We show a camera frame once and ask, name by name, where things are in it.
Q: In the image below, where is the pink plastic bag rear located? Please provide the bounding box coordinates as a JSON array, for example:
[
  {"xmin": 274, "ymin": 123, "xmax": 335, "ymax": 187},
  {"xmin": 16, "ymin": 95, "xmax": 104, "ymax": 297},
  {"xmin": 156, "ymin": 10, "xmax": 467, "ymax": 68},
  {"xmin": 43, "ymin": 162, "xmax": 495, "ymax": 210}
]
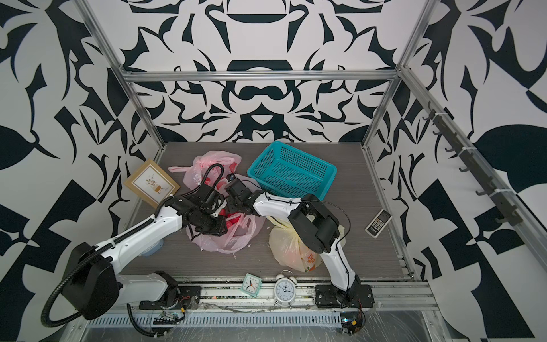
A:
[{"xmin": 168, "ymin": 151, "xmax": 242, "ymax": 190}]

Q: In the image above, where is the pink plastic bag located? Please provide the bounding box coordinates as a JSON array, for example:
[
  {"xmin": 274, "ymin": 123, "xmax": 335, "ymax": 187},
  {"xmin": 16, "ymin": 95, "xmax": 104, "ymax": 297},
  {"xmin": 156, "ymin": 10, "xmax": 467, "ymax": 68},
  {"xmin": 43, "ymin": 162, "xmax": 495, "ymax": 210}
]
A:
[
  {"xmin": 183, "ymin": 171, "xmax": 266, "ymax": 255},
  {"xmin": 168, "ymin": 151, "xmax": 242, "ymax": 190}
]

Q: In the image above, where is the white twin-bell alarm clock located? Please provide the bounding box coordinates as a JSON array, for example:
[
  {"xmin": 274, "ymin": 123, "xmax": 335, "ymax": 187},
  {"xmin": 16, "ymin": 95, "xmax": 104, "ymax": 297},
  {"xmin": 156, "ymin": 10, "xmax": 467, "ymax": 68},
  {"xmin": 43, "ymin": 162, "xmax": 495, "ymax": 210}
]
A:
[{"xmin": 273, "ymin": 272, "xmax": 298, "ymax": 307}]

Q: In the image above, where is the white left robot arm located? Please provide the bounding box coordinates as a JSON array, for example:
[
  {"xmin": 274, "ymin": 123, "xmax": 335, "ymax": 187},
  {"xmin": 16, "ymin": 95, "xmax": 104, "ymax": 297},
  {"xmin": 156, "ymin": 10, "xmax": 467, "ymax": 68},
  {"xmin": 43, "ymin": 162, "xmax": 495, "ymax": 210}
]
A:
[{"xmin": 60, "ymin": 185, "xmax": 227, "ymax": 320}]

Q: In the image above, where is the grey calculator remote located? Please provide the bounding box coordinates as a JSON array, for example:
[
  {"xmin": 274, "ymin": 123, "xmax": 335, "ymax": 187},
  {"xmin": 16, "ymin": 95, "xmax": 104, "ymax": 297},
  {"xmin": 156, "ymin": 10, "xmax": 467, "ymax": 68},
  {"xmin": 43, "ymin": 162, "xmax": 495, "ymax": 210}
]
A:
[{"xmin": 365, "ymin": 209, "xmax": 393, "ymax": 239}]

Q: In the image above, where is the light blue round clock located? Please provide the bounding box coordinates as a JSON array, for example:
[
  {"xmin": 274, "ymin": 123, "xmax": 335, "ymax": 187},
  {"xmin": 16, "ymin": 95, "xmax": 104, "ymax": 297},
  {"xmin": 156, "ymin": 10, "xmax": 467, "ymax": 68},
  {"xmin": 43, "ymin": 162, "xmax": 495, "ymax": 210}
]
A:
[{"xmin": 140, "ymin": 239, "xmax": 164, "ymax": 257}]

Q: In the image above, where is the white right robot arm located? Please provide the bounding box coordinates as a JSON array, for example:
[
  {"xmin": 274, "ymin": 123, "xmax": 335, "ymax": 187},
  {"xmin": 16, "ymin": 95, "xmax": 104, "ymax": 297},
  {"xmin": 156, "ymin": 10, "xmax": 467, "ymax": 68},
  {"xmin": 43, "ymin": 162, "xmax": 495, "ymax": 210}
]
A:
[{"xmin": 225, "ymin": 175, "xmax": 360, "ymax": 300}]

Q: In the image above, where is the yellow plastic bag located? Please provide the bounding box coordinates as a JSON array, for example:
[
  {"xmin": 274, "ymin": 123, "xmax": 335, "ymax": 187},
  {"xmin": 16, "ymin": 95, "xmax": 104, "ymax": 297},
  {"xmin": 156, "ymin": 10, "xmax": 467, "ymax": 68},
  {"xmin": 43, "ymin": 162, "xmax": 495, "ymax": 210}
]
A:
[{"xmin": 267, "ymin": 217, "xmax": 323, "ymax": 272}]

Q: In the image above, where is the gold framed picture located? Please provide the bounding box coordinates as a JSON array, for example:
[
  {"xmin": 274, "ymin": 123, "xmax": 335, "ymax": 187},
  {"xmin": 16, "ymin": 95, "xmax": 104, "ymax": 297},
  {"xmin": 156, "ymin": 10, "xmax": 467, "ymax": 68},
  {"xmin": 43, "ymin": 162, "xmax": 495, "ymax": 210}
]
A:
[{"xmin": 124, "ymin": 160, "xmax": 180, "ymax": 208}]

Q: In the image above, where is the white slotted cable duct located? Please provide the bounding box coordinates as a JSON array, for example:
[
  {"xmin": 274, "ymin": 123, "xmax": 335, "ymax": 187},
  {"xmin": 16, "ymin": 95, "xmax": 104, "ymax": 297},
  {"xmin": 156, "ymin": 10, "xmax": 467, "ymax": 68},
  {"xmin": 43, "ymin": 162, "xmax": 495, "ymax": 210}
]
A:
[{"xmin": 87, "ymin": 311, "xmax": 343, "ymax": 329}]

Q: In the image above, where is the teal perforated plastic basket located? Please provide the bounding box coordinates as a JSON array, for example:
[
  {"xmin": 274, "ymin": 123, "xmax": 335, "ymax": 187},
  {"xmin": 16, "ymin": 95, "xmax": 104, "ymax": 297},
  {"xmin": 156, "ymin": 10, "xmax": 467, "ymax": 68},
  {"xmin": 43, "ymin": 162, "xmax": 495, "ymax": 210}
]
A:
[{"xmin": 247, "ymin": 141, "xmax": 338, "ymax": 200}]

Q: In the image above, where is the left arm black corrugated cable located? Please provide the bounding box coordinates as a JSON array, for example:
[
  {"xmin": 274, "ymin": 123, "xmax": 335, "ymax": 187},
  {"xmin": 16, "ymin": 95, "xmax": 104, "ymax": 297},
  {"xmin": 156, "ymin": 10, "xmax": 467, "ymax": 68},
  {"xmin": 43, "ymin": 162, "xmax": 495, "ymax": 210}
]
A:
[{"xmin": 40, "ymin": 163, "xmax": 225, "ymax": 329}]

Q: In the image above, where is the small teal square clock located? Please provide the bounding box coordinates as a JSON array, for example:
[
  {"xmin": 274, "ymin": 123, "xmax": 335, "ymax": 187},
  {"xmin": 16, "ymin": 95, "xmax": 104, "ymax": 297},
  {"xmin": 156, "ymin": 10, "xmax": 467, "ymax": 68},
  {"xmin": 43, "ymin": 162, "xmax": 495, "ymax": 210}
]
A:
[{"xmin": 240, "ymin": 274, "xmax": 262, "ymax": 298}]

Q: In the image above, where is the wall hook rail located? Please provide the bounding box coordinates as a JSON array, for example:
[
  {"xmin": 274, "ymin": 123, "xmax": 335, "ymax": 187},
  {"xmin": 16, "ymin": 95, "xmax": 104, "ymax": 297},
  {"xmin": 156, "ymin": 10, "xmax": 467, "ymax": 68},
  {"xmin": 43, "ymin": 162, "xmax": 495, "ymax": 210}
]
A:
[{"xmin": 424, "ymin": 109, "xmax": 525, "ymax": 227}]

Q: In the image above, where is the pink plastic bag front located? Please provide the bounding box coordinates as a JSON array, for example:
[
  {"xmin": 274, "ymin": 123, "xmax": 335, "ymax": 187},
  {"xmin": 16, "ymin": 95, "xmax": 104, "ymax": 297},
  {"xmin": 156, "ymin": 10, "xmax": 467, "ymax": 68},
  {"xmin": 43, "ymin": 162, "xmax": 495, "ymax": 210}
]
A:
[{"xmin": 183, "ymin": 171, "xmax": 266, "ymax": 255}]

